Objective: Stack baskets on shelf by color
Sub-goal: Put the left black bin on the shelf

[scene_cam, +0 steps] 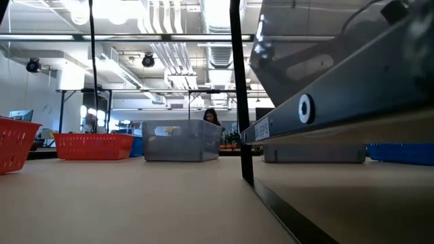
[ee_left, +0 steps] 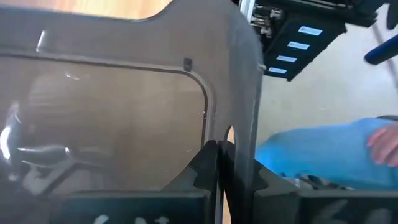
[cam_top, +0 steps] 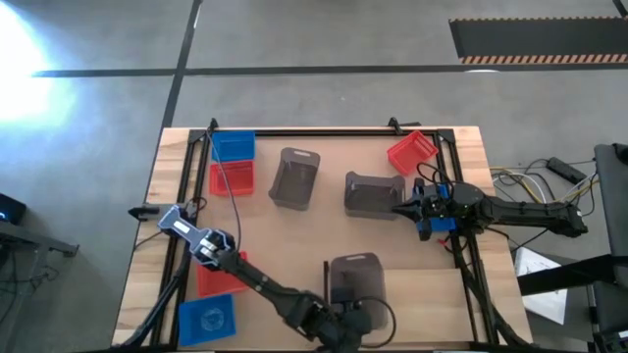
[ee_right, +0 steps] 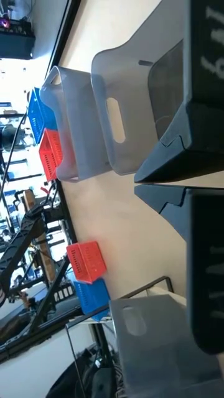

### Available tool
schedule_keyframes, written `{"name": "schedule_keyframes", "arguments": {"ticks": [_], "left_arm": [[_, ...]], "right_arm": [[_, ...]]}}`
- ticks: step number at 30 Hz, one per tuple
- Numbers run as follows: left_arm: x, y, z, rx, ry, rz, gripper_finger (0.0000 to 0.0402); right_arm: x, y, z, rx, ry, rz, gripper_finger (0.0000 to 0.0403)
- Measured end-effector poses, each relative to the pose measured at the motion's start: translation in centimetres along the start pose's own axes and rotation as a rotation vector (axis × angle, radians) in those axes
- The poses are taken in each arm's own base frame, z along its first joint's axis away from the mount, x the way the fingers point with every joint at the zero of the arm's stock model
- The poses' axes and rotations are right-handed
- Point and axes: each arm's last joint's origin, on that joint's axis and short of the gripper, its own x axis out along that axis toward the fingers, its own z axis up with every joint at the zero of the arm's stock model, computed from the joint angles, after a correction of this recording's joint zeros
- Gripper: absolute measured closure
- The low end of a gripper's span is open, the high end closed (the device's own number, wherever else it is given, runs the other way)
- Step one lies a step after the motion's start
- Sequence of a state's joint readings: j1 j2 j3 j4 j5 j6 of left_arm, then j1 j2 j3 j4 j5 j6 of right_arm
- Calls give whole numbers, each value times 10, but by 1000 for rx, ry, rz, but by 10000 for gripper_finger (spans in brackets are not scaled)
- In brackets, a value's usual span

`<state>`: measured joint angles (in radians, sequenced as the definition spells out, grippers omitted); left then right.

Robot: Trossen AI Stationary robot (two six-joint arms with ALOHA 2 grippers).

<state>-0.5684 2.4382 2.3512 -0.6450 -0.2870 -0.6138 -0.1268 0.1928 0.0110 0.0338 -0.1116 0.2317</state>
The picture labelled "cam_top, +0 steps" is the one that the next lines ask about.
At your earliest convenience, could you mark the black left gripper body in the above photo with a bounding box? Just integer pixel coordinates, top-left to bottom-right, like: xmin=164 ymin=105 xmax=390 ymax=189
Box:
xmin=306 ymin=299 xmax=373 ymax=352

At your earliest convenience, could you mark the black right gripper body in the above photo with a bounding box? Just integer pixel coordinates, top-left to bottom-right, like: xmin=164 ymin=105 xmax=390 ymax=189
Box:
xmin=414 ymin=178 xmax=460 ymax=241

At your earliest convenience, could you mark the grey translucent plastic basket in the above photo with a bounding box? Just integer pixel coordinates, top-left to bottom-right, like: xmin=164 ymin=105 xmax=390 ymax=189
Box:
xmin=267 ymin=146 xmax=322 ymax=212
xmin=343 ymin=171 xmax=407 ymax=221
xmin=329 ymin=252 xmax=389 ymax=330

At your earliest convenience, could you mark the red plastic basket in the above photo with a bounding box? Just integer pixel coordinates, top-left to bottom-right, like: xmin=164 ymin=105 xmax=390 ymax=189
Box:
xmin=195 ymin=250 xmax=250 ymax=299
xmin=386 ymin=129 xmax=440 ymax=177
xmin=208 ymin=160 xmax=256 ymax=197

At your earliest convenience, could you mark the blue plastic basket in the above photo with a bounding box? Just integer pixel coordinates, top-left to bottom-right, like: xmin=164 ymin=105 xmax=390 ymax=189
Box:
xmin=177 ymin=292 xmax=237 ymax=348
xmin=210 ymin=129 xmax=257 ymax=164

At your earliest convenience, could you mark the white paper sheet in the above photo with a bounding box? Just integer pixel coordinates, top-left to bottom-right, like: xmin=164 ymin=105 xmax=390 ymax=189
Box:
xmin=513 ymin=246 xmax=569 ymax=326

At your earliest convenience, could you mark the black power strip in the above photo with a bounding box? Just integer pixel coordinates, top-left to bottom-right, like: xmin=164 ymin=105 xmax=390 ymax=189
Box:
xmin=546 ymin=156 xmax=589 ymax=186

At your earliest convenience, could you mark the black hazard-striped floor mat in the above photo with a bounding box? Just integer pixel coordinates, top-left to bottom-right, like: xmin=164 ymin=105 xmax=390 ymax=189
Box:
xmin=448 ymin=16 xmax=628 ymax=66

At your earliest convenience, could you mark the dark device with blue light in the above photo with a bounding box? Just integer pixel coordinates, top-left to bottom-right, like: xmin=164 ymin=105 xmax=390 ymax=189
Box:
xmin=0 ymin=192 xmax=27 ymax=226

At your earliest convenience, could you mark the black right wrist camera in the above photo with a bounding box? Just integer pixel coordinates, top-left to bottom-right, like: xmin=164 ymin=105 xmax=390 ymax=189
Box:
xmin=426 ymin=194 xmax=455 ymax=223

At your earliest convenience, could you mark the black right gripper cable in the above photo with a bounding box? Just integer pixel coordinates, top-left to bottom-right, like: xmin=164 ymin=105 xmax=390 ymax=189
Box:
xmin=416 ymin=161 xmax=455 ymax=190

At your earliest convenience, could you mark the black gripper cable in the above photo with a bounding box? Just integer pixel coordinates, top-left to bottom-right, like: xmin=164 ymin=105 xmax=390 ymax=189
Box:
xmin=416 ymin=161 xmax=455 ymax=190
xmin=342 ymin=295 xmax=397 ymax=350

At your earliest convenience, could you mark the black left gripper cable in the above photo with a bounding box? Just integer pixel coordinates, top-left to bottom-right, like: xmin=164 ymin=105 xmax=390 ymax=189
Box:
xmin=342 ymin=295 xmax=397 ymax=350

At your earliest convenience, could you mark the black aluminium table frame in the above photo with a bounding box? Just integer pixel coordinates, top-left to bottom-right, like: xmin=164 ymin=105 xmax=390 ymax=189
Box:
xmin=110 ymin=127 xmax=534 ymax=352

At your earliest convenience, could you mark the white floor cable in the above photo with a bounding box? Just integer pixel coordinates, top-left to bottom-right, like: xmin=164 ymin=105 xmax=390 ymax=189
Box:
xmin=490 ymin=171 xmax=598 ymax=203

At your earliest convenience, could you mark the yellow floor cable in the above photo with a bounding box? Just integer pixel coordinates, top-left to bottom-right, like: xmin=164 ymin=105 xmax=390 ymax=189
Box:
xmin=490 ymin=169 xmax=601 ymax=205

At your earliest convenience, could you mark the black floor cable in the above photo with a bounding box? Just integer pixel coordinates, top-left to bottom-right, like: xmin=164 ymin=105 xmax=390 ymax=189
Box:
xmin=489 ymin=157 xmax=598 ymax=217

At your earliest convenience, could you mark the long black hanging cable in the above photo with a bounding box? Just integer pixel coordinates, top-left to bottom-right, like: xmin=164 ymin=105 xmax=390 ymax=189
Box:
xmin=204 ymin=127 xmax=243 ymax=246

